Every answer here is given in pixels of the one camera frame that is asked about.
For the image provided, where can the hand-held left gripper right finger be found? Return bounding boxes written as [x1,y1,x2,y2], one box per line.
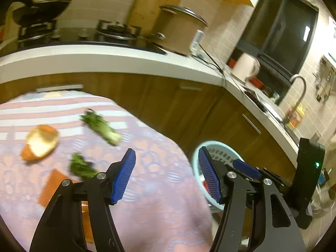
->
[198,146,306,252]

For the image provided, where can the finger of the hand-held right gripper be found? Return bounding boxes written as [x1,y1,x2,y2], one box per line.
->
[232,159,287,187]

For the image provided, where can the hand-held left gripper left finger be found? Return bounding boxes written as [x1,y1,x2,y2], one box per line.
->
[29,148,137,252]

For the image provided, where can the teal plastic basket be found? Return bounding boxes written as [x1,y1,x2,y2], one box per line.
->
[191,140,252,213]

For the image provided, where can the small green vegetable leaf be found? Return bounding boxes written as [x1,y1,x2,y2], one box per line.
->
[69,153,99,181]

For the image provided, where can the green leafy vegetable stalk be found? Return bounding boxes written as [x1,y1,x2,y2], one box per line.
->
[80,109,123,146]

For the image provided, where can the purple patterned tablecloth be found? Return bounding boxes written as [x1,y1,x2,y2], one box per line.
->
[0,91,216,252]

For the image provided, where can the yellow dish soap bottle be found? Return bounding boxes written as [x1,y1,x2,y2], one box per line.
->
[287,104,308,130]

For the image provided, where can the black kitchen knife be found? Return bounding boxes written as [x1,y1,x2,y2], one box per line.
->
[243,89,266,111]

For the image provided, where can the flat orange peel piece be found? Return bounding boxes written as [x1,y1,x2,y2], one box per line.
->
[39,169,79,208]

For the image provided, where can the wooden kitchen cabinet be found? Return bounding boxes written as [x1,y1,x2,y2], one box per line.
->
[0,71,300,179]

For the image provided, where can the red plastic container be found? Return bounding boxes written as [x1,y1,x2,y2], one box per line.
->
[228,58,265,89]

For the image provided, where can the steel kitchen faucet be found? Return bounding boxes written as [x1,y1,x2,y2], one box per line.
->
[283,75,307,126]

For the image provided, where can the white electric kettle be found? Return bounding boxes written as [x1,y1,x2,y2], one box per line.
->
[232,52,261,82]

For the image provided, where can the white kitchen timer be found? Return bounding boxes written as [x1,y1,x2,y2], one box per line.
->
[190,30,205,53]

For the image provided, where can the dark kitchen window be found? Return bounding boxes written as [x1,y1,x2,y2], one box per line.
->
[235,0,319,105]

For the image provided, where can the black glass gas hob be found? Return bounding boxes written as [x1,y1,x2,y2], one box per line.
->
[0,28,168,57]

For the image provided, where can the black gas burner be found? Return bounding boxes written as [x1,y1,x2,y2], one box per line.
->
[96,20,142,41]

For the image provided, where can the brown rice cooker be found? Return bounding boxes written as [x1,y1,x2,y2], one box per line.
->
[154,5,208,56]

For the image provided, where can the black pan support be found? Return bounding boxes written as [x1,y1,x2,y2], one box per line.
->
[17,20,58,42]

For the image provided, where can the wooden cutting board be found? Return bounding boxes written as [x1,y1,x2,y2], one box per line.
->
[127,0,184,33]

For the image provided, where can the black wok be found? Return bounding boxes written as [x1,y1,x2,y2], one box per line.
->
[12,0,72,27]

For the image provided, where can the hanging wall utensils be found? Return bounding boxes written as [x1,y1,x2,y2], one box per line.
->
[314,54,336,103]

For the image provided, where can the black power cable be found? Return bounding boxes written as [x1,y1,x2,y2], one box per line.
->
[198,43,247,90]

